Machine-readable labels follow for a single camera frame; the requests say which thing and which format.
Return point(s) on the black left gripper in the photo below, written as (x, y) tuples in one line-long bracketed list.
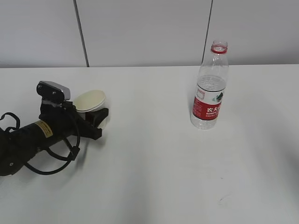
[(65, 121)]

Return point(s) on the white paper cup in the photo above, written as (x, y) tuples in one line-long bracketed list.
[(90, 101)]

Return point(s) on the Nongfu Spring water bottle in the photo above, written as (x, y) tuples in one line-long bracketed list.
[(211, 83)]

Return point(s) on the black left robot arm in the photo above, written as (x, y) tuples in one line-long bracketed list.
[(18, 145)]

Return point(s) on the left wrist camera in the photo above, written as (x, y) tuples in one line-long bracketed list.
[(53, 92)]

